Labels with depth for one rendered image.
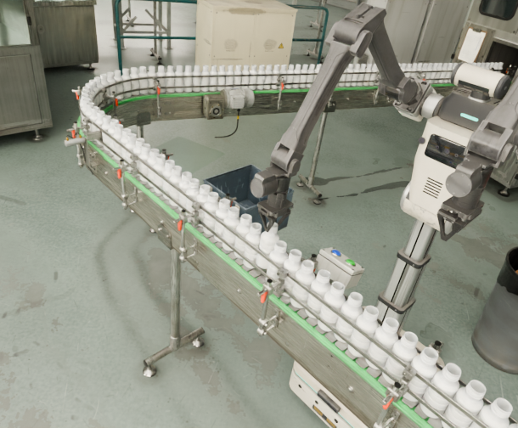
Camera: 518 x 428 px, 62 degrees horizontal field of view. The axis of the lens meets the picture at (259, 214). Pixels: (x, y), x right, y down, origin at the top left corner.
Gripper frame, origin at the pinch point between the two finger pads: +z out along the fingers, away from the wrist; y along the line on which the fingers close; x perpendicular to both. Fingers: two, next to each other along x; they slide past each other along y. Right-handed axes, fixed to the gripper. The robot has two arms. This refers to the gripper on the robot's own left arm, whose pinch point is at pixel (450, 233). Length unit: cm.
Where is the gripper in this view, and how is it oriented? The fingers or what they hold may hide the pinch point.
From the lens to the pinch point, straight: 119.6
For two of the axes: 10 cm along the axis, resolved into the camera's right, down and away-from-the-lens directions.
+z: -1.1, 8.3, 5.5
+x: -6.8, -4.7, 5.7
